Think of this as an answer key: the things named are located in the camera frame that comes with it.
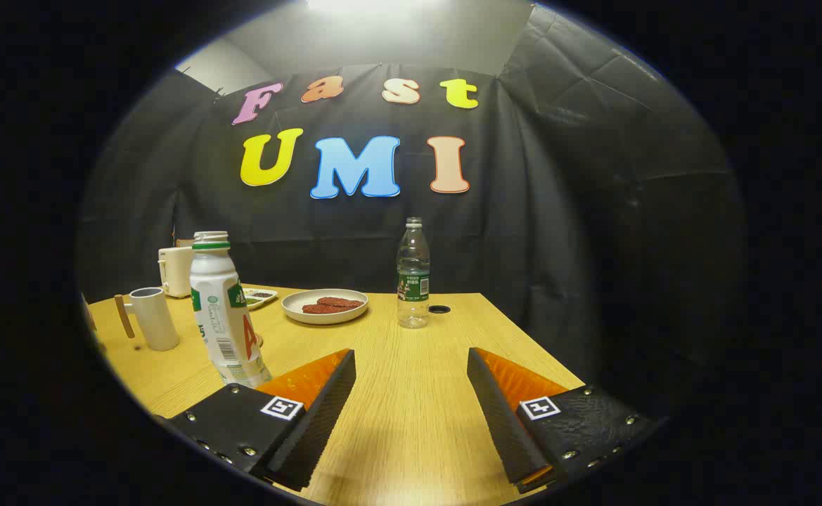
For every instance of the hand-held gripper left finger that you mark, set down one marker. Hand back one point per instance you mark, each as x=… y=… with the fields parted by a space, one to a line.
x=316 y=422

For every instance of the small black round cap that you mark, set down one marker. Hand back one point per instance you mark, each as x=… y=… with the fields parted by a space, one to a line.
x=439 y=308

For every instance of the wooden table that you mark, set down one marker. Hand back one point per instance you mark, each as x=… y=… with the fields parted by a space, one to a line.
x=410 y=393

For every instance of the clear plastic water bottle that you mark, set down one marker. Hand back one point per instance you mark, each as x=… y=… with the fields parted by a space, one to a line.
x=413 y=281

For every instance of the white round plate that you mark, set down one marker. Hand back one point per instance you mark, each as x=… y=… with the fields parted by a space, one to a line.
x=298 y=313

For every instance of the small white divided dish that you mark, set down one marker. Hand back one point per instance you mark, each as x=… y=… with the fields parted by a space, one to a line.
x=259 y=298

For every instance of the red meat strip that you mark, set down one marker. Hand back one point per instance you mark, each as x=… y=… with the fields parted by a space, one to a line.
x=323 y=308
x=340 y=301

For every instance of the white juice bottle green label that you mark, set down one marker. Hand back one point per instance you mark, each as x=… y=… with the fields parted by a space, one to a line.
x=224 y=316

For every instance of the black backdrop cloth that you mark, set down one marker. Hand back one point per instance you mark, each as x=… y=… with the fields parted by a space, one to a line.
x=558 y=211

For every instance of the cream toaster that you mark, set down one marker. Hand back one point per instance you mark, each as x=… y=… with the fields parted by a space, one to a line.
x=175 y=274

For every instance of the bread slice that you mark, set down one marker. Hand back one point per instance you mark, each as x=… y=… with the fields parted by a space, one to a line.
x=184 y=243

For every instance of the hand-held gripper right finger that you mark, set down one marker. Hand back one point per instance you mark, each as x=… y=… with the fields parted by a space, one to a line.
x=498 y=414

